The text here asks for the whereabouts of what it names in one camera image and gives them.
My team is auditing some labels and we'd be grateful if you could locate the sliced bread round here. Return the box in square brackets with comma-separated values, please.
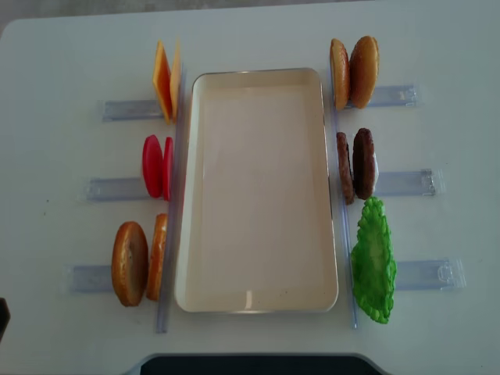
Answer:
[112, 221, 148, 307]
[146, 213, 168, 301]

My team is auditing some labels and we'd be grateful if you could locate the red tomato slice inner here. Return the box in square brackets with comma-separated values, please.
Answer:
[162, 137, 174, 202]

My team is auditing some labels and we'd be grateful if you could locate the red tomato slice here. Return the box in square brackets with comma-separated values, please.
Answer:
[142, 134, 163, 198]
[162, 137, 174, 202]

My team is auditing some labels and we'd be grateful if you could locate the brown meat patty inner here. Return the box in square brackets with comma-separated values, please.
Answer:
[336, 132, 355, 205]

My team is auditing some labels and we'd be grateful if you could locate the red tomato slice outer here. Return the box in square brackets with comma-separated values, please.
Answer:
[142, 134, 163, 198]

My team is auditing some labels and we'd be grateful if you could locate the dark meat patty outer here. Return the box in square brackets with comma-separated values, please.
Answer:
[353, 128, 377, 200]

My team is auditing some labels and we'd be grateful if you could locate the orange cheese slice inner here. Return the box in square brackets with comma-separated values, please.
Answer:
[170, 39, 181, 123]

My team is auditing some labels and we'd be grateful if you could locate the orange cheese slice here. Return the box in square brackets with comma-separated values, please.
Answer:
[170, 39, 181, 123]
[152, 40, 173, 124]

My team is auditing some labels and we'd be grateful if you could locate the orange cheese slice outer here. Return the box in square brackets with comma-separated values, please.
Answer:
[152, 40, 173, 124]

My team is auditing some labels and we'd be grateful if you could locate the green lettuce leaf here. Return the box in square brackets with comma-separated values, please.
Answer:
[351, 196, 397, 324]

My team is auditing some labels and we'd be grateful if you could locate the cream rectangular tray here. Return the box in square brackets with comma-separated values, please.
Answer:
[175, 68, 338, 313]

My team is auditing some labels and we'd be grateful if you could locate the golden bun half inner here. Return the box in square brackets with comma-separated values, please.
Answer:
[330, 38, 350, 111]

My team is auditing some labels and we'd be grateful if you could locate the golden bun half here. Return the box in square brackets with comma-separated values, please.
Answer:
[330, 38, 350, 111]
[349, 35, 380, 109]

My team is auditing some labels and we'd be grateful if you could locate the golden bun half outer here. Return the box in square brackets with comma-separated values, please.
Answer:
[349, 35, 380, 109]

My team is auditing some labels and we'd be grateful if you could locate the black base at bottom edge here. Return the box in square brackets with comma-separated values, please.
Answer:
[141, 355, 380, 374]

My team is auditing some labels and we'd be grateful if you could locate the clear long rail left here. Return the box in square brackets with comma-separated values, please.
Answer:
[155, 63, 187, 334]

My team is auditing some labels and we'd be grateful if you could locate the clear long rail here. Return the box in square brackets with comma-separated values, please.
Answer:
[155, 63, 187, 334]
[329, 98, 358, 330]

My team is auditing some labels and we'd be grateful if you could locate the clear long rail right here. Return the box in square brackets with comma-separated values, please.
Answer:
[329, 98, 358, 330]

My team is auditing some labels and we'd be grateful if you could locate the clear holder rail middle left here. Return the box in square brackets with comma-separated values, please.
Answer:
[80, 177, 150, 202]

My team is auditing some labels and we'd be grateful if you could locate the clear holder rail middle right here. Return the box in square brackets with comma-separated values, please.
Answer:
[373, 169, 446, 197]

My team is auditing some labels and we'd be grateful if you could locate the clear holder rail top right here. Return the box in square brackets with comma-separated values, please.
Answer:
[368, 84, 421, 107]

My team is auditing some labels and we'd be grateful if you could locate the clear holder rail bottom left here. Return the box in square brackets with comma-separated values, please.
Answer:
[61, 265, 113, 294]

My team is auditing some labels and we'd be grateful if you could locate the clear holder rail bottom right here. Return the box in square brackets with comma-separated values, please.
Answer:
[395, 258, 466, 291]

